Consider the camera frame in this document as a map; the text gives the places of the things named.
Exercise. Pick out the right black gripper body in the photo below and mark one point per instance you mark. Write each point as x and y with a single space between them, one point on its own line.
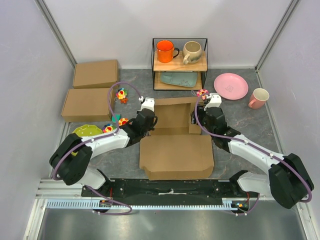
202 117

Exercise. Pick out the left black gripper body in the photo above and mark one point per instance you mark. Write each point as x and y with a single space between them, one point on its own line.
148 129

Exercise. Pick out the orange flower plush keychain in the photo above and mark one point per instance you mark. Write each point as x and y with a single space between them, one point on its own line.
123 121

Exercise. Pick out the cardboard box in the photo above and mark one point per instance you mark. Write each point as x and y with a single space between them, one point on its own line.
96 74
176 149
88 105

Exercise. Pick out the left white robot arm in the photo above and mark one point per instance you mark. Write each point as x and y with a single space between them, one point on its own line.
70 161

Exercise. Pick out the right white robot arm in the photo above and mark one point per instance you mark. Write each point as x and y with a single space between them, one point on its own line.
285 176

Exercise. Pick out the teal small sponge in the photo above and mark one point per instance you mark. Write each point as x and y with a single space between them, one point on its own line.
115 118

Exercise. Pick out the pink round plate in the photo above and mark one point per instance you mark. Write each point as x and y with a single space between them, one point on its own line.
231 86

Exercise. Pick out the rainbow flower plush front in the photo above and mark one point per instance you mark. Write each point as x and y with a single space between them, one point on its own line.
108 128

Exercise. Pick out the teal rectangular dish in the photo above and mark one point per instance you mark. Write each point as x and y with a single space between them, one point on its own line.
182 79

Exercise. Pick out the pink mug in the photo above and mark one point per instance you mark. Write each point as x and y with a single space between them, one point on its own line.
258 98

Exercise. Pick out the green dotted plate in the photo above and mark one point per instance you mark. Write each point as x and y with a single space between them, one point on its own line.
87 130

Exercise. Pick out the beige ceramic mug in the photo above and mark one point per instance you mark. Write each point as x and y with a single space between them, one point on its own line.
192 52

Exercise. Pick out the orange enamel mug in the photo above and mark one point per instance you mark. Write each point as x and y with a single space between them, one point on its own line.
166 51

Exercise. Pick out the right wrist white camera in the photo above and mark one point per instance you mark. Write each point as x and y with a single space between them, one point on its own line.
212 100

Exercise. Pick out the wrist white camera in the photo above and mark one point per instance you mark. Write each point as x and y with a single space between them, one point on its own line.
212 100
147 103

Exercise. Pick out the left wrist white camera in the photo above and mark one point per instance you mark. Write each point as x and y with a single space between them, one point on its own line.
147 103

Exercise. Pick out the pink flower plush keychain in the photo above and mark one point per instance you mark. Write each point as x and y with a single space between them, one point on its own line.
199 92

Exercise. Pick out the rainbow flower plush keychain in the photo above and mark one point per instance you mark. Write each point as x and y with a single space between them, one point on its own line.
121 96

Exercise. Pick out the black wire wooden shelf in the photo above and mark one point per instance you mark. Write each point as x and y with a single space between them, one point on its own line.
176 65

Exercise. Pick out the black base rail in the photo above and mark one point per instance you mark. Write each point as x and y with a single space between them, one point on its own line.
129 187

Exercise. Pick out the grey slotted cable duct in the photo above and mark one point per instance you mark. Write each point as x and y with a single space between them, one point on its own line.
96 204

